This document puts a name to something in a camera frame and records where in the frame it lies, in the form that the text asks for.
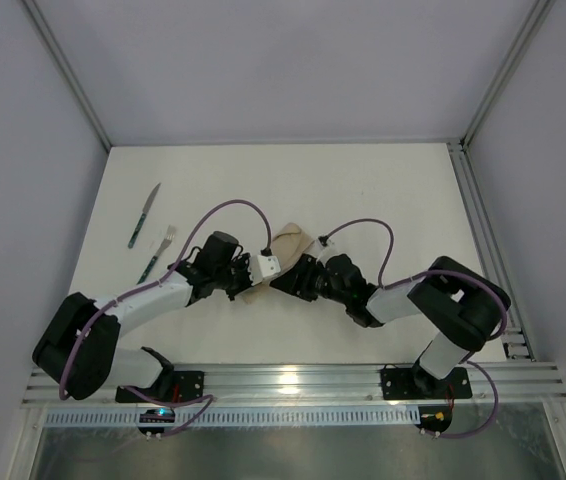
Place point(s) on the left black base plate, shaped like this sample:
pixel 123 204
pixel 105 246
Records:
pixel 183 387

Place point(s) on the slotted cable duct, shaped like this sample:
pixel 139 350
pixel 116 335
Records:
pixel 234 416

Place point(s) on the left controller board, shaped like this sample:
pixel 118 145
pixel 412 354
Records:
pixel 154 422

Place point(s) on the right aluminium side rail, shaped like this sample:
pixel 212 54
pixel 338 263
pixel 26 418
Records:
pixel 516 343

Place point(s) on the silver fork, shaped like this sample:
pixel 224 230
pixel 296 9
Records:
pixel 164 245

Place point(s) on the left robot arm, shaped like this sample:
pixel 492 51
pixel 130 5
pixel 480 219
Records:
pixel 79 348

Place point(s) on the front aluminium rail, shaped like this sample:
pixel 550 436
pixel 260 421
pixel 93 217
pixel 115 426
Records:
pixel 358 384

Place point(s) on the right frame post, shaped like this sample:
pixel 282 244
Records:
pixel 526 33

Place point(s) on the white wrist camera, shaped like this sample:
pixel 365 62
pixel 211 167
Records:
pixel 326 249
pixel 263 268

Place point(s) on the frame post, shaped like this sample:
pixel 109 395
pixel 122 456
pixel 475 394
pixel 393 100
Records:
pixel 55 51
pixel 526 33

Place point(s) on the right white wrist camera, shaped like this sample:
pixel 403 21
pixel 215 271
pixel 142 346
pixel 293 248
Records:
pixel 326 249

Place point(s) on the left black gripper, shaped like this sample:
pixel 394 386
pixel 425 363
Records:
pixel 239 279

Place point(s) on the left frame post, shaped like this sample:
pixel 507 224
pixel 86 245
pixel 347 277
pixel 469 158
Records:
pixel 55 51

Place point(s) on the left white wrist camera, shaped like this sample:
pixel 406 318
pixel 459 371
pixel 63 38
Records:
pixel 263 268

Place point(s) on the controller board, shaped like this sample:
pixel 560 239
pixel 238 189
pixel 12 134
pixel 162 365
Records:
pixel 154 422
pixel 434 420

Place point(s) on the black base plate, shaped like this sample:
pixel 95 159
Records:
pixel 183 387
pixel 414 383

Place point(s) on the beige cloth napkin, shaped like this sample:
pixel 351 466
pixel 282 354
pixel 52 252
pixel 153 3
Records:
pixel 287 245

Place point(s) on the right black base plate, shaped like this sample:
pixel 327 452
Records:
pixel 414 383

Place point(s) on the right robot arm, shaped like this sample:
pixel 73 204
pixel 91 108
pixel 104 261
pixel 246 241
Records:
pixel 467 310

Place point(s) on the right controller board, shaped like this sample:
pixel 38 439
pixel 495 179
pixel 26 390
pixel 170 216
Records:
pixel 434 420

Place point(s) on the green handled knife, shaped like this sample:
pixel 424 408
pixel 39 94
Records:
pixel 143 216

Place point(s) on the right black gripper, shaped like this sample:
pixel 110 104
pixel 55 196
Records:
pixel 296 279

